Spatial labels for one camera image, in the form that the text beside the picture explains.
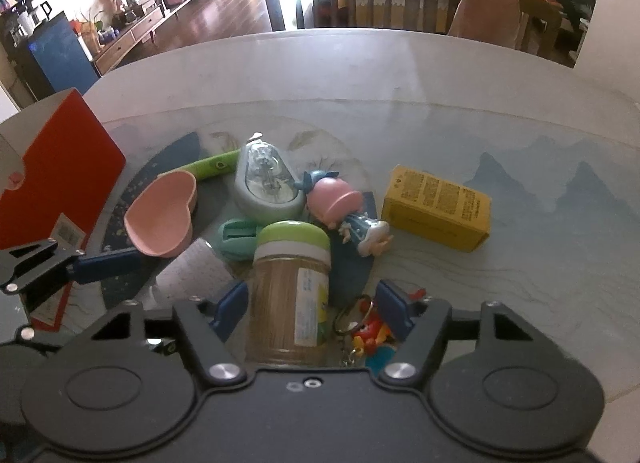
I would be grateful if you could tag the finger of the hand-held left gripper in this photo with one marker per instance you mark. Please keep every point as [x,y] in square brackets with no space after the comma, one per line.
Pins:
[30,334]
[107,263]

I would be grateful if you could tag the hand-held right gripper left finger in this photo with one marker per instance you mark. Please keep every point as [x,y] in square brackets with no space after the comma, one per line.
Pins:
[231,304]

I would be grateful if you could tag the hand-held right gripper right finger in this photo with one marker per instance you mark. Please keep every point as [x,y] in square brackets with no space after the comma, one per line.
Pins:
[394,307]

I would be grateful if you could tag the green-lid toothpick jar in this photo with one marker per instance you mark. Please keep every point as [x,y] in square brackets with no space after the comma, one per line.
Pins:
[287,293]

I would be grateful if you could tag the small teal clip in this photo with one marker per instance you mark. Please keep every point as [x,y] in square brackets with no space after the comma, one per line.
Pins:
[237,240]

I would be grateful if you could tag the pink heart-shaped scoop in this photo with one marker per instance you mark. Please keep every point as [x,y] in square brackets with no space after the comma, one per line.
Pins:
[162,213]

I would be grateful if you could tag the red cardboard box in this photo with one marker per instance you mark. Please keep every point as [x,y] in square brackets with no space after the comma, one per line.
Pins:
[65,158]

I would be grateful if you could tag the yellow cardboard box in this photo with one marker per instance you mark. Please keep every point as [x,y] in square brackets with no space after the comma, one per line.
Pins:
[435,205]

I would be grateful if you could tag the pink-headed doll figure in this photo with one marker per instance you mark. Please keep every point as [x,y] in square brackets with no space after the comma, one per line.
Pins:
[335,200]

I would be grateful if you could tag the pale green correction tape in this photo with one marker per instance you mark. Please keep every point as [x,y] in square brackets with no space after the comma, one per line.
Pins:
[267,178]

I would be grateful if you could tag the green marker pen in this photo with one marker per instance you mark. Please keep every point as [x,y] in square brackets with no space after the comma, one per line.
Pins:
[212,164]

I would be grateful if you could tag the blue-front black cabinet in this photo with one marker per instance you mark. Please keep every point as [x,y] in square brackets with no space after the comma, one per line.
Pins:
[57,55]

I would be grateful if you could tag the wooden tv console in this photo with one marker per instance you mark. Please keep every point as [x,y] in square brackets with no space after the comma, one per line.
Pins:
[150,18]

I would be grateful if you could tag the black coffee maker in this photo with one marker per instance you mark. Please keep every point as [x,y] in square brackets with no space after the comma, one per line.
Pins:
[25,18]

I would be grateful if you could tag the pink cloth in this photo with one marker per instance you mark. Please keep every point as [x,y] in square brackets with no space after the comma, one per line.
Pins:
[482,10]

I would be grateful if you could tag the brown wooden chair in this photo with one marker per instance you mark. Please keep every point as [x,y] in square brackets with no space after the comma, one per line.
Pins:
[540,13]

